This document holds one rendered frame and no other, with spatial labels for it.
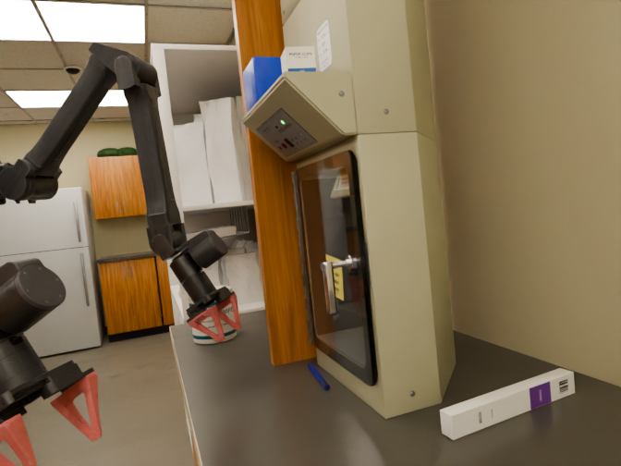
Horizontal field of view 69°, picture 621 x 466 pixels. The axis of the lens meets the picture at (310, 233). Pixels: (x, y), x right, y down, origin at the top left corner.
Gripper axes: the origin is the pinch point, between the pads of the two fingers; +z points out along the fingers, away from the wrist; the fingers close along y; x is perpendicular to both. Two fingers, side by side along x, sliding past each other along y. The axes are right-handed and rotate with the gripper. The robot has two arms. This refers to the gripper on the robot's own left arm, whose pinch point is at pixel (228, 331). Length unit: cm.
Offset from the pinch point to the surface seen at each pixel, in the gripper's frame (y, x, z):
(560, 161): 3, -76, 9
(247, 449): -29.4, -6.5, 16.0
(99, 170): 384, 219, -234
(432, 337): -14.3, -38.2, 20.5
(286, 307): 9.3, -10.9, 3.2
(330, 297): -19.1, -28.5, 4.5
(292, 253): 10.9, -19.2, -6.4
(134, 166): 404, 189, -219
